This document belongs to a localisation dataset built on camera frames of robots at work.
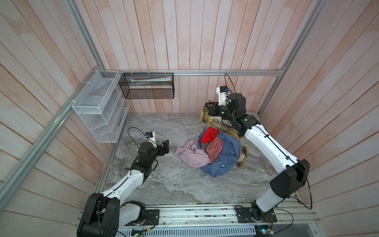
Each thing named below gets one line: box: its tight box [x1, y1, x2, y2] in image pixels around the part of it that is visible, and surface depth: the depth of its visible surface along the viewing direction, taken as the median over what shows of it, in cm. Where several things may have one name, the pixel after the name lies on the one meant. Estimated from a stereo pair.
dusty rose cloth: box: [205, 133, 225, 162], surface depth 86 cm
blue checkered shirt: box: [197, 128, 241, 178], surface depth 83 cm
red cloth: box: [200, 126, 220, 144], surface depth 94 cm
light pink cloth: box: [174, 139, 212, 169], surface depth 91 cm
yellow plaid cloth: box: [200, 100, 248, 167], surface depth 79 cm
